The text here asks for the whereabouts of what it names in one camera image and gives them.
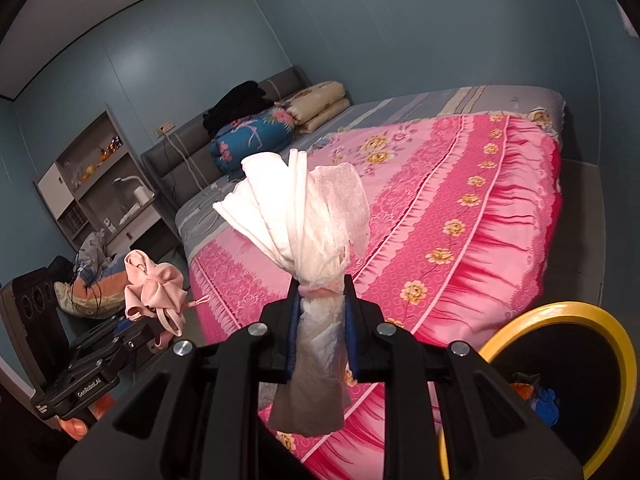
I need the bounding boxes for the blue glove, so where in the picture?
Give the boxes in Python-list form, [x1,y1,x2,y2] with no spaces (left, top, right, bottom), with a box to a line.
[528,387,560,427]

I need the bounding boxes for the white bedside shelf unit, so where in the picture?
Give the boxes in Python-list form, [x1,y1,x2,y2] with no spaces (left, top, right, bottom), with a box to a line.
[35,110,181,259]

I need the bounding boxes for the blue floral folded quilt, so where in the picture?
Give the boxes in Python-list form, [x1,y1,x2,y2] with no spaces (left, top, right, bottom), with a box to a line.
[209,106,295,178]

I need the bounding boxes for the white desk lamp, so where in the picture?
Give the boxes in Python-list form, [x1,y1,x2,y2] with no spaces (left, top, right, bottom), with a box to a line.
[113,174,154,207]

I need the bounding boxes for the grey padded headboard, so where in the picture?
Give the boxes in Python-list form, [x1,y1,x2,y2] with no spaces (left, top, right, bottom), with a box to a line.
[140,66,310,210]

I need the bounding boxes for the colourful clothes heap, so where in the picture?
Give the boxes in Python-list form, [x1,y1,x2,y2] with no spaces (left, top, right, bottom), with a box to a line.
[48,230,128,320]

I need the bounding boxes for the left human hand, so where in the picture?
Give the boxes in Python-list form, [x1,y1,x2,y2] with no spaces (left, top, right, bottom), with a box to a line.
[56,393,115,441]

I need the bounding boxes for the yellow rimmed black trash bin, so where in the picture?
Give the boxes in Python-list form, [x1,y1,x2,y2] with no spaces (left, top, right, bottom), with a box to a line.
[436,301,638,479]

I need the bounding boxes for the beige folded quilt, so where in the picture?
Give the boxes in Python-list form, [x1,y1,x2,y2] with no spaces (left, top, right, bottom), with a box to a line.
[279,80,350,134]

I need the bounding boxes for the pink floral bedspread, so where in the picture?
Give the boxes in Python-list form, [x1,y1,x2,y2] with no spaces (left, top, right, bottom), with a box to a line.
[189,112,562,479]

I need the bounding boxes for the white knotted tissue wad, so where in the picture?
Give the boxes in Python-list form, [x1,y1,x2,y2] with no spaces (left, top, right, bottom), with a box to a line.
[214,150,370,437]

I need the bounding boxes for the beige pink knotted cloth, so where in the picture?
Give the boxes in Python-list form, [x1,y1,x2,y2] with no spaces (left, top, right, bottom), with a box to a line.
[124,249,209,348]

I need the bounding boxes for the black clothing pile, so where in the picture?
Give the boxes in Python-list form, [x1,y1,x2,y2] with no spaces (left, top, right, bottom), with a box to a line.
[203,80,274,139]

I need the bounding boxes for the wall power outlet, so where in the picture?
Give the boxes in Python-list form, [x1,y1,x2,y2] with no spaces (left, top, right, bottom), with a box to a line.
[155,122,175,138]

